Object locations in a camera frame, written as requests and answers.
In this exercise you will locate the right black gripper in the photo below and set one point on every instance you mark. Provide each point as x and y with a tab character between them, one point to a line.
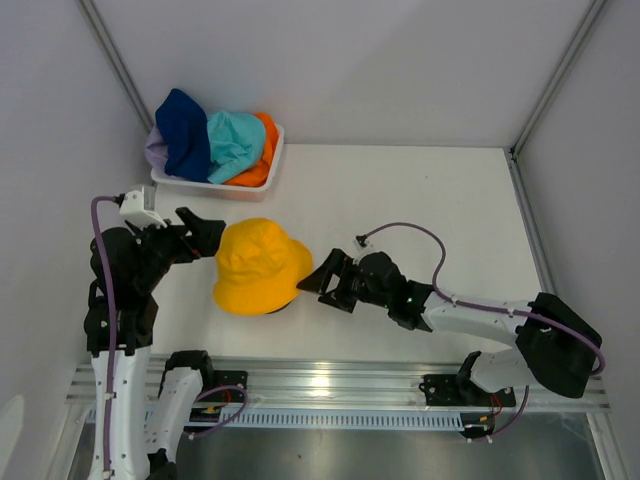
319	280

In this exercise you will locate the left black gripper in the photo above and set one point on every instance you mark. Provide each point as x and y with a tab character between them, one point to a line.
204	239

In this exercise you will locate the yellow bucket hat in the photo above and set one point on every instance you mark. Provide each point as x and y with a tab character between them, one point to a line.
258	268

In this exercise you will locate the dark blue bucket hat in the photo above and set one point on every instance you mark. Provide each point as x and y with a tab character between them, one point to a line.
182	124

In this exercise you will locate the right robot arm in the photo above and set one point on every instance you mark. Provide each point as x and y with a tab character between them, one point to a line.
428	310

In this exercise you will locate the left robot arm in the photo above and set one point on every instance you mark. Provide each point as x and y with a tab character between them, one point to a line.
129	444

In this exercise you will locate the white plastic bin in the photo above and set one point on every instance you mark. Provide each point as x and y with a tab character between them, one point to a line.
223	191

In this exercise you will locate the orange bucket hat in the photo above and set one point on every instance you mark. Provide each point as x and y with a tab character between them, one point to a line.
257	175

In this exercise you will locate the lavender bucket hat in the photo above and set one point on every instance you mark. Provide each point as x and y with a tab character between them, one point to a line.
156	151

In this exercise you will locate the teal bucket hat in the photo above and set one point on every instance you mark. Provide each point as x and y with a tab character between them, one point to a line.
236	144

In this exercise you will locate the black wire hat stand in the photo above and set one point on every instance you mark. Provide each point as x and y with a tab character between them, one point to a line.
287	306

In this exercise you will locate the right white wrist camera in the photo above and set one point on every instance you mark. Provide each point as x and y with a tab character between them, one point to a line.
363	247

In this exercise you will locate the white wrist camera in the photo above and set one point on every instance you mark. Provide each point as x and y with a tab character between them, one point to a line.
363	247
138	208

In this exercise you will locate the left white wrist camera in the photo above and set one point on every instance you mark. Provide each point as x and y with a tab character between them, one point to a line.
138	208

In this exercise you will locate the aluminium mounting rail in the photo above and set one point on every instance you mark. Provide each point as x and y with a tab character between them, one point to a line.
338	385

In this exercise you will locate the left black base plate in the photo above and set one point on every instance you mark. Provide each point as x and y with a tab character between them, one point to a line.
221	380

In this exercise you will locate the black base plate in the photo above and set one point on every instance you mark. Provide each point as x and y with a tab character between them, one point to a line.
444	390
221	380

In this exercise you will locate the white slotted cable duct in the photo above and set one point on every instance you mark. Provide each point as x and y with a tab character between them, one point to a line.
351	420

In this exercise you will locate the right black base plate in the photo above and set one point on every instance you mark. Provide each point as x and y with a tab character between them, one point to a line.
444	390

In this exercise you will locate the right aluminium table rail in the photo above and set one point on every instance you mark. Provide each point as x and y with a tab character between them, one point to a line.
537	235

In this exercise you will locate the left aluminium frame post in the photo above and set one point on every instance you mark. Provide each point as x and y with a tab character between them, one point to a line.
110	50

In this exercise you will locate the aluminium frame post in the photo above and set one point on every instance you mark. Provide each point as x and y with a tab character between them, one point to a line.
569	57
110	50

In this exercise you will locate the right aluminium frame post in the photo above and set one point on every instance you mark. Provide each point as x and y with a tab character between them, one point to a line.
569	57

